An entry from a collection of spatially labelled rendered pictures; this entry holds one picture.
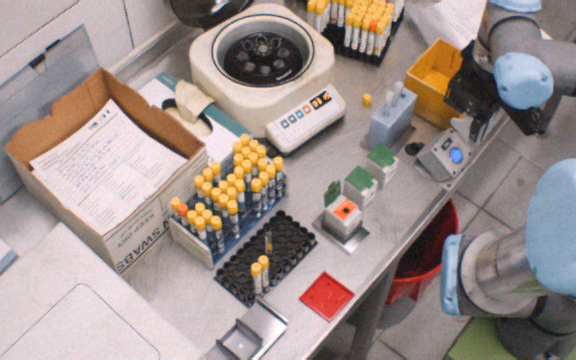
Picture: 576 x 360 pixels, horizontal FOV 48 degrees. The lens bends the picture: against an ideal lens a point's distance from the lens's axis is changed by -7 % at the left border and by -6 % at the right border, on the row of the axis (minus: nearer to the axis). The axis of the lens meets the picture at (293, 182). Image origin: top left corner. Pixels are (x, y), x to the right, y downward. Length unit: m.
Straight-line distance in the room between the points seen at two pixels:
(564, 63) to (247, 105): 0.59
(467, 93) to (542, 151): 1.50
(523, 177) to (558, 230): 1.91
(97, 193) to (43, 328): 0.42
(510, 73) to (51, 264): 0.64
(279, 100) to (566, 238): 0.79
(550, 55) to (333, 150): 0.55
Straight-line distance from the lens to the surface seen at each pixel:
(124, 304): 0.86
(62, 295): 0.88
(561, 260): 0.58
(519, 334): 1.12
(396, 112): 1.27
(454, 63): 1.44
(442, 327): 2.14
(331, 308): 1.16
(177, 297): 1.18
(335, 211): 1.16
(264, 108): 1.25
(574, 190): 0.57
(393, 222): 1.25
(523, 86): 0.90
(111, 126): 1.32
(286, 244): 1.19
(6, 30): 1.21
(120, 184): 1.24
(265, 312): 1.12
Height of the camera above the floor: 1.95
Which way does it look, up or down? 57 degrees down
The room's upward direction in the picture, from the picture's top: 2 degrees clockwise
